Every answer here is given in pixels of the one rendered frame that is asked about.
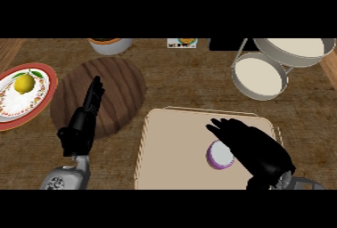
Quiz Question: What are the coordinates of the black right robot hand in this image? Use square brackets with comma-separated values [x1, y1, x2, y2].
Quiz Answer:
[203, 118, 295, 191]

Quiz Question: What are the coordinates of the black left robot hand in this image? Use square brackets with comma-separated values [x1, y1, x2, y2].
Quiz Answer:
[56, 75, 106, 158]

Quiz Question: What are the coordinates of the purple-rimmed can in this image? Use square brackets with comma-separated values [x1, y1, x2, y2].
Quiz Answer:
[205, 139, 234, 171]

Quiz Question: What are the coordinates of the beige tray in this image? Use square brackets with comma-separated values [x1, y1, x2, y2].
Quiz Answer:
[132, 106, 283, 191]

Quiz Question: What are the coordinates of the round dark wood placemat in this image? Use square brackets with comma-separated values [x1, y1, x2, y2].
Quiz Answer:
[48, 56, 147, 141]

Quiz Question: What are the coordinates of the red-rimmed patterned plate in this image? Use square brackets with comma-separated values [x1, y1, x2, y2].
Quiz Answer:
[0, 61, 59, 132]

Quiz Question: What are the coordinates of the yellow lemon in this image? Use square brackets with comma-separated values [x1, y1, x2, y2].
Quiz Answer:
[13, 73, 36, 95]

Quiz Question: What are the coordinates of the grey pot with orange rim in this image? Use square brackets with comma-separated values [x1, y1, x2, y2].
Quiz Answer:
[87, 37, 134, 56]

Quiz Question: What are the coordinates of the white printed box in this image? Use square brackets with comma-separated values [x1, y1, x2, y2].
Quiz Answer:
[165, 37, 197, 49]

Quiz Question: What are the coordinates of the grey tiered wire basket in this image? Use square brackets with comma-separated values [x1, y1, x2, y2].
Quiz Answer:
[230, 37, 337, 102]

